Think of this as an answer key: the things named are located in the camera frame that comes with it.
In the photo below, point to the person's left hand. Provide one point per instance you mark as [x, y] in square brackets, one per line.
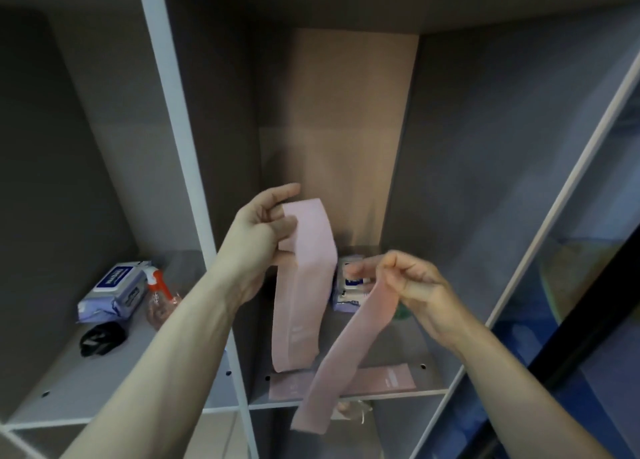
[250, 253]

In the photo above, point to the person's right hand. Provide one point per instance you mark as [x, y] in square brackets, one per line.
[430, 298]

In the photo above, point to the green spray bottle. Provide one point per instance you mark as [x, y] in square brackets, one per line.
[401, 315]

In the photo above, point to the pink resistance band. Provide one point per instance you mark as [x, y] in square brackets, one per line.
[385, 378]
[305, 283]

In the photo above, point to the pink spray bottle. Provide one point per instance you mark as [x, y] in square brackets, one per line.
[160, 303]

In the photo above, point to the grey cubby shelf unit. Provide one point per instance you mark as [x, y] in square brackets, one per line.
[215, 123]

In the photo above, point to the black glove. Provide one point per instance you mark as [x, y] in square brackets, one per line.
[102, 340]

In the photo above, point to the person's left forearm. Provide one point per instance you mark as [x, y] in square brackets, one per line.
[160, 373]

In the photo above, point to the crumpled clear plastic bag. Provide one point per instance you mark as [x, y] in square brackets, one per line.
[352, 411]

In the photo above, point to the black metal bar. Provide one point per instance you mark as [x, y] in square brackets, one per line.
[585, 318]

